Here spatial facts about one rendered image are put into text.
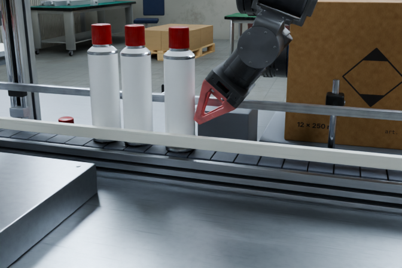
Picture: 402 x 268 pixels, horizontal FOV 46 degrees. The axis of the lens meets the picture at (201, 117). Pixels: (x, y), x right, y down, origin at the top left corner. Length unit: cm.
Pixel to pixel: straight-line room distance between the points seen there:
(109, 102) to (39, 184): 20
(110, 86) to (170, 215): 26
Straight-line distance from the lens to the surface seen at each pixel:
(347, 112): 78
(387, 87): 93
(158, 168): 78
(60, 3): 828
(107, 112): 83
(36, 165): 78
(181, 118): 77
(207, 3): 973
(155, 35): 714
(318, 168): 75
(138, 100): 80
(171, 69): 75
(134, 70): 79
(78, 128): 84
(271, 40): 64
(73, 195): 72
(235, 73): 73
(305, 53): 91
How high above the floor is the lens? 116
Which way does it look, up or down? 16 degrees down
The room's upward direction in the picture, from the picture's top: straight up
